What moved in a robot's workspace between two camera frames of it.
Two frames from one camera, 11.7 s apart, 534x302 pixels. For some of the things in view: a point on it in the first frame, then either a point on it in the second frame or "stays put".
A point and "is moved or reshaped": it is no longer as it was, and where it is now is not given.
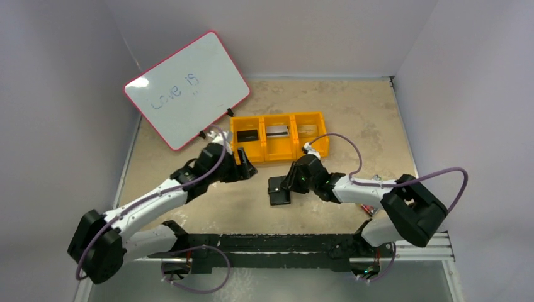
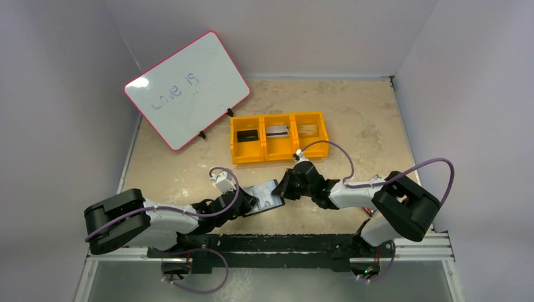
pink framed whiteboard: x=186 y=92 stays put
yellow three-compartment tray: x=274 y=137 stays put
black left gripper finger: x=248 y=171 -> x=248 y=202
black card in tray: x=247 y=135 stays put
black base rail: x=224 y=253 stays put
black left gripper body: x=229 y=171 -> x=239 y=211
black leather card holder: x=278 y=194 is moved or reshaped
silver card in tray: x=277 y=131 stays put
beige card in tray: x=307 y=129 stays put
